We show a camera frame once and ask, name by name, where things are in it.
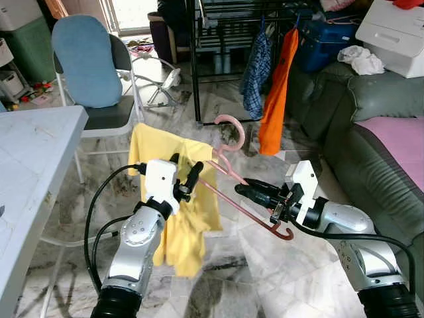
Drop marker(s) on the orange garment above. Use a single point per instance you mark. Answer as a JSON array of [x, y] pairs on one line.
[[278, 99]]

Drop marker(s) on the white folding table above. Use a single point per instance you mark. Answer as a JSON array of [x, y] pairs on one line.
[[33, 152]]

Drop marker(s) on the green sofa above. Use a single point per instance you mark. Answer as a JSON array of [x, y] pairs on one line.
[[324, 99]]

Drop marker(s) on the white printer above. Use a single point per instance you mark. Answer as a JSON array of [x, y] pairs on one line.
[[394, 36]]

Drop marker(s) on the grey folding chair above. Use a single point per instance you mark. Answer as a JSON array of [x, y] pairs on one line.
[[109, 116]]

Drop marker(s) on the blue chair cushion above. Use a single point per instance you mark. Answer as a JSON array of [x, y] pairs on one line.
[[86, 59]]

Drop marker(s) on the green storage bin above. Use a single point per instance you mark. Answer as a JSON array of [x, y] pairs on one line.
[[33, 50]]

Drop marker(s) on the dark blue storage box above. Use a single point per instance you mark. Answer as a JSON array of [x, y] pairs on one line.
[[324, 46]]

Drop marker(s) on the pink printed bag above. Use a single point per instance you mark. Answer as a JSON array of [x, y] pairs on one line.
[[338, 5]]

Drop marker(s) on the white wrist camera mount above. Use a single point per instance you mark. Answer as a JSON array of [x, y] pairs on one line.
[[303, 189], [159, 179]]

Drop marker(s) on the yellow shirt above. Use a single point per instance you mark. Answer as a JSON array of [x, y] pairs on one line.
[[185, 232]]

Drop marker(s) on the white crumpled cloth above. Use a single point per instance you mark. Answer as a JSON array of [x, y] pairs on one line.
[[363, 61]]

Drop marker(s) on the white drawer unit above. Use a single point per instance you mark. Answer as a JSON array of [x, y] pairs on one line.
[[10, 76]]

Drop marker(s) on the peach hanging cloth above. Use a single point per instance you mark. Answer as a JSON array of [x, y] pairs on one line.
[[56, 6]]

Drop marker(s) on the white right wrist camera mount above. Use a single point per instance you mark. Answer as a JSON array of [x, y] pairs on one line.
[[303, 189]]

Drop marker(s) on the blue plastic hanger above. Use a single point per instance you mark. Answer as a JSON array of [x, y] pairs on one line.
[[263, 25]]

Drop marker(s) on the blue plaid garment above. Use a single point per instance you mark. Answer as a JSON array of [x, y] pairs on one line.
[[255, 79]]

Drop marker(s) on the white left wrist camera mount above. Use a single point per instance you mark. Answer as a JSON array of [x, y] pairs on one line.
[[159, 179]]

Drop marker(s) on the black metal drying rack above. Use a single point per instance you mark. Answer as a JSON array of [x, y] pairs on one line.
[[197, 66]]

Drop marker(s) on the pink blanket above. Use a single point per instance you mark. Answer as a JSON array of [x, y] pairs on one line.
[[397, 142]]

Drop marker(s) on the white storage bin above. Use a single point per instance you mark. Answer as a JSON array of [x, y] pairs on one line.
[[20, 13]]

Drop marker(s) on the colourful cloth pile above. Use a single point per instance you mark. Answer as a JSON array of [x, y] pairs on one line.
[[140, 45]]

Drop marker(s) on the pink clothes hanger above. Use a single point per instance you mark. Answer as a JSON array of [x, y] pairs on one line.
[[240, 129]]

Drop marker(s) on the red cloth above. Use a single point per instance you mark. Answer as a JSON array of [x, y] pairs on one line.
[[407, 2]]

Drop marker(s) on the purple armchair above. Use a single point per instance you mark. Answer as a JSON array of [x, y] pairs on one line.
[[162, 36]]

